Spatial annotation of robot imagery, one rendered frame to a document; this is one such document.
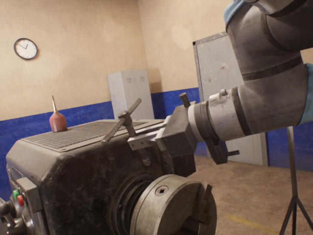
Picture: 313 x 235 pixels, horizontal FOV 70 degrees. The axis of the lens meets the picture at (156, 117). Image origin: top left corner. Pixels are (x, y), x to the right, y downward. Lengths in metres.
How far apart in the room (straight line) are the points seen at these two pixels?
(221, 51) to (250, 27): 3.55
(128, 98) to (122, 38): 1.39
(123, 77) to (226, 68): 1.77
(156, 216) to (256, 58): 0.39
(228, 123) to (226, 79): 3.47
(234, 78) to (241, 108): 3.41
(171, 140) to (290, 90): 0.20
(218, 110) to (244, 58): 0.09
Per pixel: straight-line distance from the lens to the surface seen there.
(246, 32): 0.36
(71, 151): 0.63
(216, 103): 0.40
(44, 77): 4.06
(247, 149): 3.94
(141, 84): 4.29
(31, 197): 0.65
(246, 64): 0.38
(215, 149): 0.44
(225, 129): 0.40
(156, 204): 0.57
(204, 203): 0.62
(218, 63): 3.93
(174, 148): 0.41
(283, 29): 0.31
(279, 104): 0.38
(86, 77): 4.31
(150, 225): 0.56
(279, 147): 3.78
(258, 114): 0.39
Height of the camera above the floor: 1.46
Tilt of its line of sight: 8 degrees down
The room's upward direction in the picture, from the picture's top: 9 degrees counter-clockwise
